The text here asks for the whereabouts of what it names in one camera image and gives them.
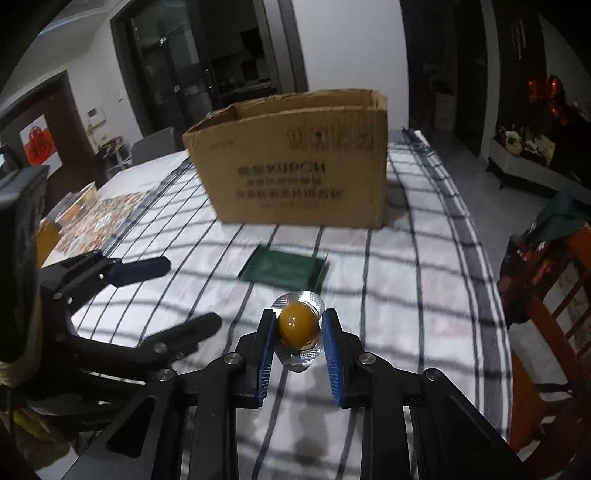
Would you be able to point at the clear plastic container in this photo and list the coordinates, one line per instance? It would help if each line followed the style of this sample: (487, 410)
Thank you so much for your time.
(76, 203)

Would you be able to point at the small tan carton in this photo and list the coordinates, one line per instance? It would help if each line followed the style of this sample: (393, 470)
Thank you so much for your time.
(46, 242)

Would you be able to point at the white low cabinet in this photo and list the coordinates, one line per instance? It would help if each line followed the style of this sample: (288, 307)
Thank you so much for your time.
(526, 168)

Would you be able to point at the red foil balloon cluster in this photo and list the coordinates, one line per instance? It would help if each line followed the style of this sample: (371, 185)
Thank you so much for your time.
(549, 97)

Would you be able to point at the dark glass sliding door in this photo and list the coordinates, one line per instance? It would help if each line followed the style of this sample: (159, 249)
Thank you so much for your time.
(171, 69)

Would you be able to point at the colourful patterned table mat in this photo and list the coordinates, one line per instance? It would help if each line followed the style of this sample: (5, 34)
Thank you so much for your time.
(111, 217)

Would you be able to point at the grey dining chair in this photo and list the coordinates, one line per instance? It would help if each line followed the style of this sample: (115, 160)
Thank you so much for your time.
(154, 145)

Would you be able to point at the dark wooden wardrobe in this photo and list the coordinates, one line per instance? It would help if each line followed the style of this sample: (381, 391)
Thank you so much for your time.
(517, 55)

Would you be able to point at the brown cardboard box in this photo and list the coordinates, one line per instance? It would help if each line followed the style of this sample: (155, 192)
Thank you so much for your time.
(300, 175)

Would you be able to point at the white wall panel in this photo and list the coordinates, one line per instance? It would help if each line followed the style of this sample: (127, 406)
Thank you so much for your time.
(94, 113)

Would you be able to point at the red paper door decoration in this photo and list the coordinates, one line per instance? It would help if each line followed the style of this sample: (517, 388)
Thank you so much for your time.
(39, 143)

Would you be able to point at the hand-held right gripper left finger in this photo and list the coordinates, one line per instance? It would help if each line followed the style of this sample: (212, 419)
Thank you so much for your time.
(265, 355)

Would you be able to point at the dark green cloth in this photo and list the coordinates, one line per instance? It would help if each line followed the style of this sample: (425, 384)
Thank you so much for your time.
(561, 214)

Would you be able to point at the dark wooden door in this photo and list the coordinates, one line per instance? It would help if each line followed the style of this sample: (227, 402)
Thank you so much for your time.
(69, 134)

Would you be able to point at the dark green flat packet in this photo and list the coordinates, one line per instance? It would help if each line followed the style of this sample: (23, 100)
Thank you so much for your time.
(284, 266)

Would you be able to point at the small white shelf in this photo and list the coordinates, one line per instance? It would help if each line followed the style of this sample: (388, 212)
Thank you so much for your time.
(113, 159)

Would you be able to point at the amber jelly cup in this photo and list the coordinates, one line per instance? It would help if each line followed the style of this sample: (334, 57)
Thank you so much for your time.
(298, 325)

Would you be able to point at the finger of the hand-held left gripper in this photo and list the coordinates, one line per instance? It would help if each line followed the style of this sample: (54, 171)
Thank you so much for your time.
(198, 325)
(138, 271)

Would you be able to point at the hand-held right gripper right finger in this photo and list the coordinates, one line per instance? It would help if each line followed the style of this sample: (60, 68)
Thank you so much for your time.
(333, 360)

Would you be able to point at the orange wooden chair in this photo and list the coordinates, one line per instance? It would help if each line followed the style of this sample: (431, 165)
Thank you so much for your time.
(549, 346)

